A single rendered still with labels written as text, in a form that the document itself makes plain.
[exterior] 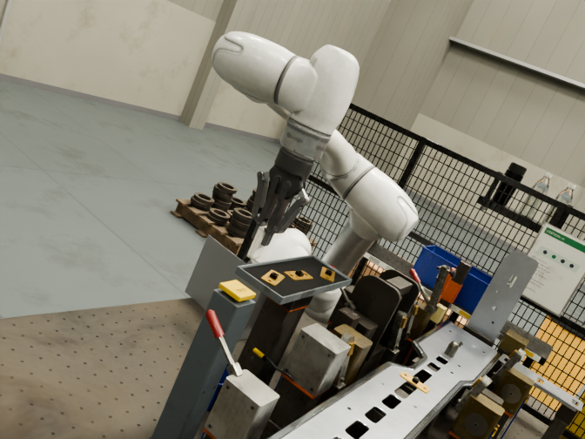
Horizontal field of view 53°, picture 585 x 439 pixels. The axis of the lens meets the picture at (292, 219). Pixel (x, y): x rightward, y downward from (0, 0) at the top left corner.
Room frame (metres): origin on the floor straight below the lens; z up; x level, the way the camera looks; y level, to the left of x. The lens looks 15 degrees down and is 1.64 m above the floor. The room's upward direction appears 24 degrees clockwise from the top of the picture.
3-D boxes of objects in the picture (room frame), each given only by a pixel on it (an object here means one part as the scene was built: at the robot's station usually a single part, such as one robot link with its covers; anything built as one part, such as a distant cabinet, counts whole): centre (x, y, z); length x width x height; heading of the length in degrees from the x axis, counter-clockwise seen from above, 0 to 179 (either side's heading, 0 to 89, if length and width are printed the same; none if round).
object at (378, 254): (2.33, -0.70, 1.01); 0.90 x 0.22 x 0.03; 63
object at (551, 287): (2.30, -1.02, 1.30); 0.23 x 0.02 x 0.31; 63
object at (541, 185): (2.47, -0.89, 1.53); 0.07 x 0.07 x 0.20
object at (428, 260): (2.33, -0.70, 1.09); 0.30 x 0.17 x 0.13; 61
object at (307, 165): (1.14, 0.04, 1.43); 0.08 x 0.07 x 0.09; 63
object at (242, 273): (1.38, -0.07, 1.16); 0.37 x 0.14 x 0.02; 153
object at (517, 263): (2.08, -0.81, 1.17); 0.12 x 0.01 x 0.34; 63
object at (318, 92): (1.15, 0.06, 1.61); 0.13 x 0.11 x 0.16; 79
